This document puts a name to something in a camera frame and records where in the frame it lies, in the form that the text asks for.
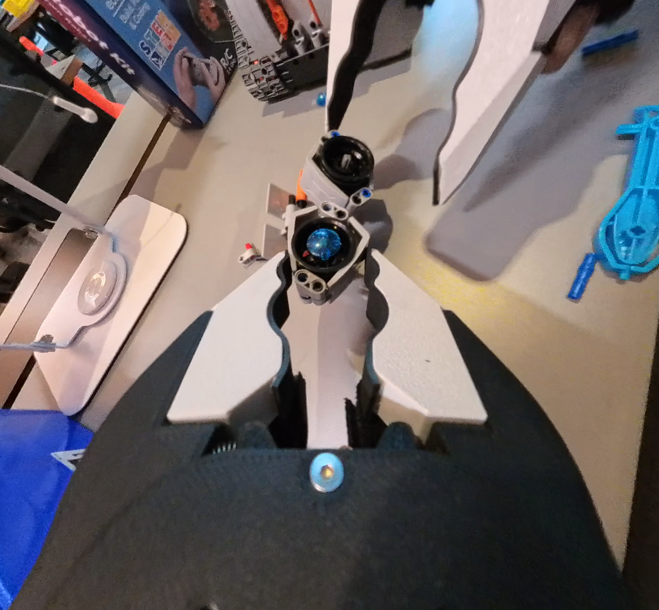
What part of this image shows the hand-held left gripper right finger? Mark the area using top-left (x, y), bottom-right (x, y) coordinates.
top-left (366, 250), bottom-right (489, 444)

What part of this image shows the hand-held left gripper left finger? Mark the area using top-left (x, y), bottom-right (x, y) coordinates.
top-left (167, 252), bottom-right (292, 425)

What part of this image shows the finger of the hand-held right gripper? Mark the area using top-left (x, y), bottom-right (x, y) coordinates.
top-left (434, 0), bottom-right (570, 205)
top-left (325, 0), bottom-right (450, 131)

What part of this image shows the grey orange twin-motor toy assembly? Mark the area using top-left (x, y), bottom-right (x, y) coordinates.
top-left (265, 131), bottom-right (375, 307)

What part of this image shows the tiny blue toy piece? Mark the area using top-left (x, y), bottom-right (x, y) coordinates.
top-left (582, 30), bottom-right (640, 57)

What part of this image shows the large grey orange toy vehicle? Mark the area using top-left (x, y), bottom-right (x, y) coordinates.
top-left (216, 0), bottom-right (333, 104)

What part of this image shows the white desk lamp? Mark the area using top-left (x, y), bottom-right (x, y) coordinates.
top-left (0, 165), bottom-right (188, 418)

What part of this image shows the blue toy pin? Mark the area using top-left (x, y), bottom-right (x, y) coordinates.
top-left (566, 252), bottom-right (598, 303)

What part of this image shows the blue toy kit box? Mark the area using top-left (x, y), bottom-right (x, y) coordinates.
top-left (0, 0), bottom-right (240, 129)

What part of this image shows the light blue brick separator tool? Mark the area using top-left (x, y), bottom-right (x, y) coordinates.
top-left (597, 105), bottom-right (659, 281)

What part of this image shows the blue plastic bin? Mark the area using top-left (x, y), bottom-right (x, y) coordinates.
top-left (0, 408), bottom-right (96, 610)

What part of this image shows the orange box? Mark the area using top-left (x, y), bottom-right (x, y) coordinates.
top-left (18, 34), bottom-right (127, 119)

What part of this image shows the white cable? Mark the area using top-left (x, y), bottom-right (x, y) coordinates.
top-left (0, 82), bottom-right (100, 124)

